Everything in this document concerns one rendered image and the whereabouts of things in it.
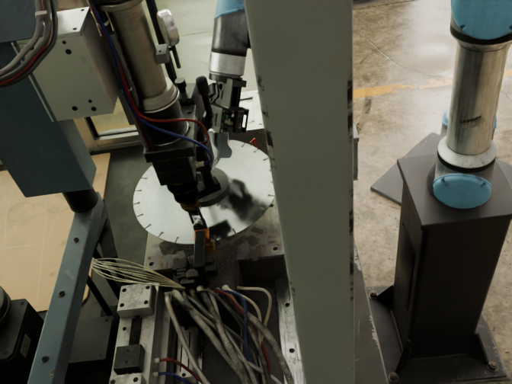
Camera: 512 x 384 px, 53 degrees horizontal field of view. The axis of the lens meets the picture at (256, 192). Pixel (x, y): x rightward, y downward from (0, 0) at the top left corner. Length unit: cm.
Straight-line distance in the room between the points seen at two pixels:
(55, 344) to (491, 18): 86
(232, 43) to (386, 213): 144
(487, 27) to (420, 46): 252
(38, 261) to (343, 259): 122
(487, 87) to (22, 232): 121
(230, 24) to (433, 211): 67
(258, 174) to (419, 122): 176
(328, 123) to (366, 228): 206
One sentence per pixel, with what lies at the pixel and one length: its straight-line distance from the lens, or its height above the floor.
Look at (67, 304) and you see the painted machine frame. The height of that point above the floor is 105.
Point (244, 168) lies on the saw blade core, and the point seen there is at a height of 95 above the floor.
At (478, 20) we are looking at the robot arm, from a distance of 93.
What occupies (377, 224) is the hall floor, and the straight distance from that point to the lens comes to 230.
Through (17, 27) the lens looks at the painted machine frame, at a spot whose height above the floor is 149.
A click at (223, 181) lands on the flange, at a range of 115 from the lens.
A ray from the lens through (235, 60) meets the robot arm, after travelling 108.
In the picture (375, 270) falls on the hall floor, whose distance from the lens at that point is 215.
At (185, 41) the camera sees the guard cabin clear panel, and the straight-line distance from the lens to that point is 148.
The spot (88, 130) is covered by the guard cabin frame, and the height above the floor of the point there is 83.
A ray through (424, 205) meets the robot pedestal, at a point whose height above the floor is 75.
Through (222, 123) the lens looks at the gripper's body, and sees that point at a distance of 108.
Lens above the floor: 174
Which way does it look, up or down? 45 degrees down
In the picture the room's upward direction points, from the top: 11 degrees counter-clockwise
